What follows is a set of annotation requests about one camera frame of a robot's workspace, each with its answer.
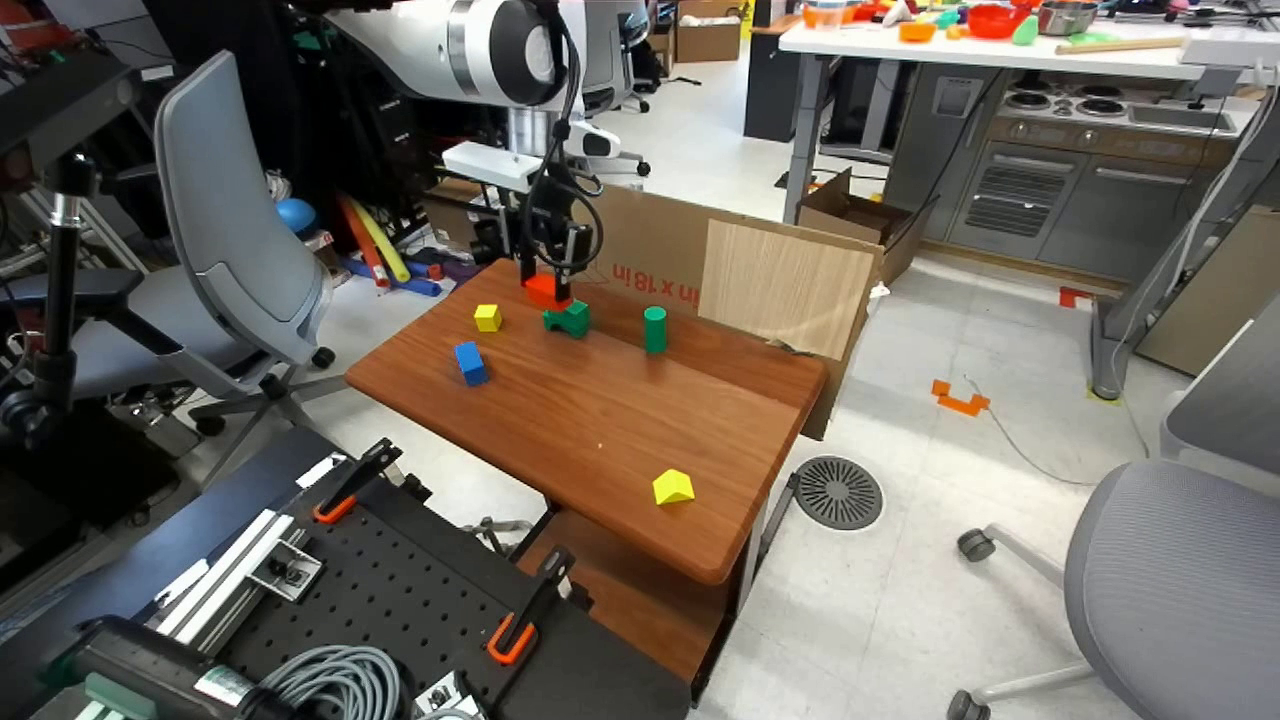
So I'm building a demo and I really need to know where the yellow pentagon block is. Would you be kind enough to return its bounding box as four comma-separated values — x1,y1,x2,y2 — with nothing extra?
646,464,699,512

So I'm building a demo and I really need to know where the aluminium rail profile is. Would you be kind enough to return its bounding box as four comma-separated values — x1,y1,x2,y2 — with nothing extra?
143,506,324,653

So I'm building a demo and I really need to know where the grey slanted table leg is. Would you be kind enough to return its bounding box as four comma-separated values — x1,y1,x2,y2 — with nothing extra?
1087,92,1280,405

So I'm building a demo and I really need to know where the grey high-back office chair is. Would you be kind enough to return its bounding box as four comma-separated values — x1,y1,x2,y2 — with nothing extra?
64,49,339,438

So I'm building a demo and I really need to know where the grey toy kitchen cabinet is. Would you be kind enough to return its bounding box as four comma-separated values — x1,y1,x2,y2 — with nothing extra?
883,63,1273,293

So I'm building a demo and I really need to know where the black tripod pole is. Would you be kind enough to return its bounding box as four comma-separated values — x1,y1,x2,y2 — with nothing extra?
0,147,109,448

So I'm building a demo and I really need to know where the large cardboard box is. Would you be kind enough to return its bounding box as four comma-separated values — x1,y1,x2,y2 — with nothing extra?
582,182,883,405

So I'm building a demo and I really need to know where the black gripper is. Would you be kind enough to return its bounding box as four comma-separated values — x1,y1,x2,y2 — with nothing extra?
517,159,603,310

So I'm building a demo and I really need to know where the blue ball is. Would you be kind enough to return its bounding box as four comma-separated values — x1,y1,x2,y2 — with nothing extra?
273,197,324,241

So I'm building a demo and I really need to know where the grey chair backrest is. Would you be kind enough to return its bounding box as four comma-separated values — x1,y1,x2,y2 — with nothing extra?
1155,293,1280,499

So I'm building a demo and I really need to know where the grey chair with castors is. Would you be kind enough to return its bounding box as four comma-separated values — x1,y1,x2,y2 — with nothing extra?
943,458,1280,720

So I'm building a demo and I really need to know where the grey swivel office chair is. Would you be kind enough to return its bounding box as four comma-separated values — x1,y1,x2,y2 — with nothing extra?
582,0,658,186

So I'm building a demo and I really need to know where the colourful sticks bundle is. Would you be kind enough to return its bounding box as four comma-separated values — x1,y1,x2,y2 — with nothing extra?
330,192,450,302

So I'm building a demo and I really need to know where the wooden stick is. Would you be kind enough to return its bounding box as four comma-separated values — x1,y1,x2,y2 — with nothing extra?
1054,32,1186,60

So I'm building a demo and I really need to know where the round black floor disc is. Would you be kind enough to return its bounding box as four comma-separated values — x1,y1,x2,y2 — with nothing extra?
788,454,889,535

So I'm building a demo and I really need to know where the green bridge-shaped block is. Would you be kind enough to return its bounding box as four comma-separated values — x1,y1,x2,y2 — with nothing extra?
540,297,595,341

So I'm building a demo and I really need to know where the black perforated breadboard plate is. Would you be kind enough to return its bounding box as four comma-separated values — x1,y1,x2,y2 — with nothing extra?
217,470,696,720

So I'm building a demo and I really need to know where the black clamp orange handle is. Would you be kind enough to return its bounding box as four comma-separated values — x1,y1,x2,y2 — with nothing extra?
309,438,403,534
484,548,579,673

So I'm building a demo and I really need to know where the grey coiled cable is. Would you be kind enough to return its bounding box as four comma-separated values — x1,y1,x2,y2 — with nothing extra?
250,641,409,720

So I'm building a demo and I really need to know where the white desk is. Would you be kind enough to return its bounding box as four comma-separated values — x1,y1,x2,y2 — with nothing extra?
774,10,1280,226

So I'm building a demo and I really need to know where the closed brown cardboard box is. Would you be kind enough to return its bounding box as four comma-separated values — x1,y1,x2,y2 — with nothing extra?
672,11,748,67

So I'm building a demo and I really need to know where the small open cardboard box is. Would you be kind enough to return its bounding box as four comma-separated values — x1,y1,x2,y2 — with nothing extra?
797,167,928,288

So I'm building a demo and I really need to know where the red bowl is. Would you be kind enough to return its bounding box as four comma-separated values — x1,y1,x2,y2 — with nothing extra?
963,0,1022,46

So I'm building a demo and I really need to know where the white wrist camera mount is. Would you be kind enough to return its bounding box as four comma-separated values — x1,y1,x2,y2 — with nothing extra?
441,137,548,192

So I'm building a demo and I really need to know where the black robot cable hose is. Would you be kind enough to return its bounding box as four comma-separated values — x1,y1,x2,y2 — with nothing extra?
526,0,606,273

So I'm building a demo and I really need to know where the blue block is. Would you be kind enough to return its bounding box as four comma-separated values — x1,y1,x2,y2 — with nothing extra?
450,341,491,393

